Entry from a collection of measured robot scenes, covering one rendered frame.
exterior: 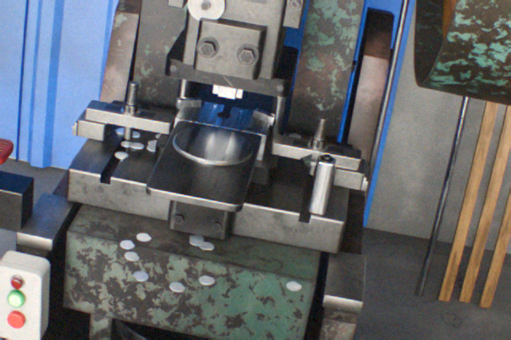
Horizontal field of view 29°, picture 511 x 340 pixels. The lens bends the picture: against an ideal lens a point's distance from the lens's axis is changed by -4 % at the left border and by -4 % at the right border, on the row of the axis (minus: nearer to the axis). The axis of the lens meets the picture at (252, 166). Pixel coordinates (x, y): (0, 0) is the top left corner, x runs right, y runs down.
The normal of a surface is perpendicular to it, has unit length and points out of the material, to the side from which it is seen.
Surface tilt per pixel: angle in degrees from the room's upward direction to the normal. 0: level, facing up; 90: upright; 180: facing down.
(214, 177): 0
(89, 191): 90
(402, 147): 90
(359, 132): 73
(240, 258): 0
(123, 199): 90
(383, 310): 0
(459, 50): 130
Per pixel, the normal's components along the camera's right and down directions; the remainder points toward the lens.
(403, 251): 0.15, -0.88
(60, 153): -0.13, 0.43
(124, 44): -0.08, 0.15
